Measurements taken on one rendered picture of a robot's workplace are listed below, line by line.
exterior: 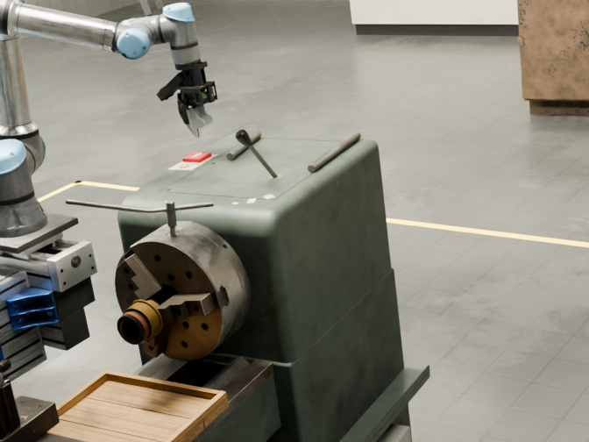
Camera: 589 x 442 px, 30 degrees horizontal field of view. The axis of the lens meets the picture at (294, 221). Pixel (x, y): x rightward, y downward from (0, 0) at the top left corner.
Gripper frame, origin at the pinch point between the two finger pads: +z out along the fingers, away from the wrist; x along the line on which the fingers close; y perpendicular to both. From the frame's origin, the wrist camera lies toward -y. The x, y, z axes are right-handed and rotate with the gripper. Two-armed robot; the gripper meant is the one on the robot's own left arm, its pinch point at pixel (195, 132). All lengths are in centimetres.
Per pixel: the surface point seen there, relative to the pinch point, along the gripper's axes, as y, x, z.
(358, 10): -340, 676, 109
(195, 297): 34, -52, 22
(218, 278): 38, -47, 19
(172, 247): 28, -50, 11
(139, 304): 24, -60, 21
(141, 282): 21, -54, 18
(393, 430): 45, 6, 90
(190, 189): 13.7, -22.5, 7.4
